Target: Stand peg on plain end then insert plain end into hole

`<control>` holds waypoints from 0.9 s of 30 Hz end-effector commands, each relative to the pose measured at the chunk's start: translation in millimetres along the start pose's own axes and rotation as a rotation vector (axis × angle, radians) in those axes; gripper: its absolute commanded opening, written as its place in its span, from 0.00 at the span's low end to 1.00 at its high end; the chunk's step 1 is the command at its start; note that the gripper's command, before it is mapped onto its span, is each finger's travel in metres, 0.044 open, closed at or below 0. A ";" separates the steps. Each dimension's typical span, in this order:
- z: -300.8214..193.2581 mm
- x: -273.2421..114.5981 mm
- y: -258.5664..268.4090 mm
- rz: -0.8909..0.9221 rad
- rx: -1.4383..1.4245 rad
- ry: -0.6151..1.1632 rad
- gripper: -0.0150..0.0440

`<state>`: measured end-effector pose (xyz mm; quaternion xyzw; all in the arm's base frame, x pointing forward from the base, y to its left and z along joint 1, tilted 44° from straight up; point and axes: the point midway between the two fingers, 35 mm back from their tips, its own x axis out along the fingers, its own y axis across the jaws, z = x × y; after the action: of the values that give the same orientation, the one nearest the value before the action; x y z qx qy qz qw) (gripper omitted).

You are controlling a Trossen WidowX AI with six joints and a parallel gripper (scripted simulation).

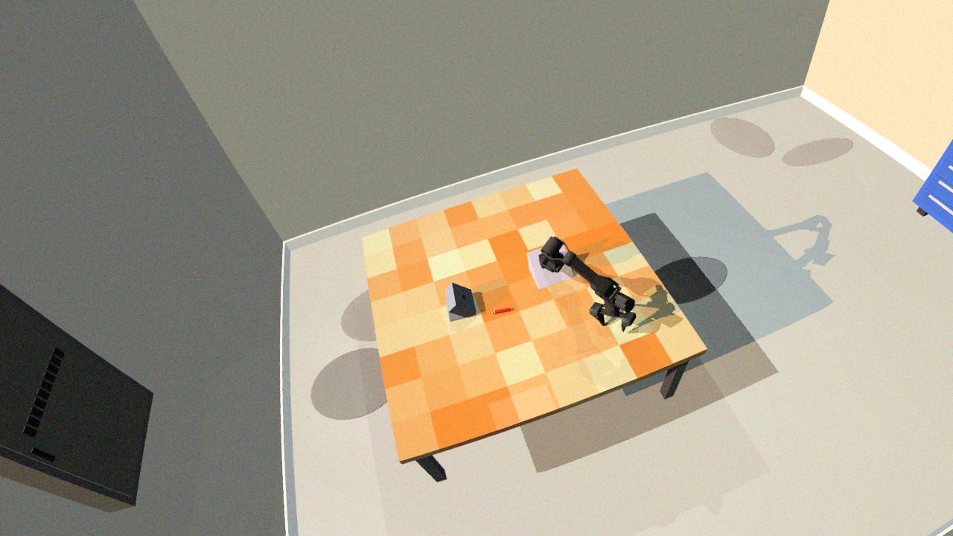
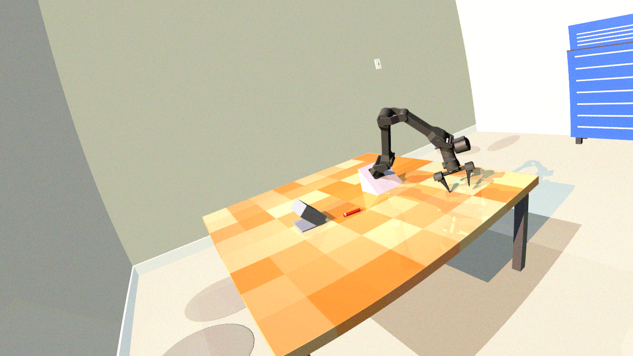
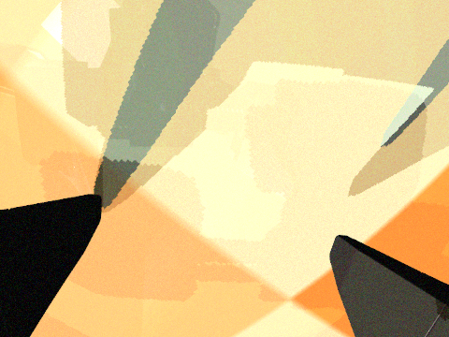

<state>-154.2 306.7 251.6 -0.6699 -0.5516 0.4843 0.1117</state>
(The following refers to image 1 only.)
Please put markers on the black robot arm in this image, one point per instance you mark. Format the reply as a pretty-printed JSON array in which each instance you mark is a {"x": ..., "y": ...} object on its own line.
[{"x": 553, "y": 260}]

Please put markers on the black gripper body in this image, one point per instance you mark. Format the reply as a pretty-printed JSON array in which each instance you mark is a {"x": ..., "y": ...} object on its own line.
[{"x": 613, "y": 311}]

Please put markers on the dark grey sloped panel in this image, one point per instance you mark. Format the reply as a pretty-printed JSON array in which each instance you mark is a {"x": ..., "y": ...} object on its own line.
[{"x": 460, "y": 302}]

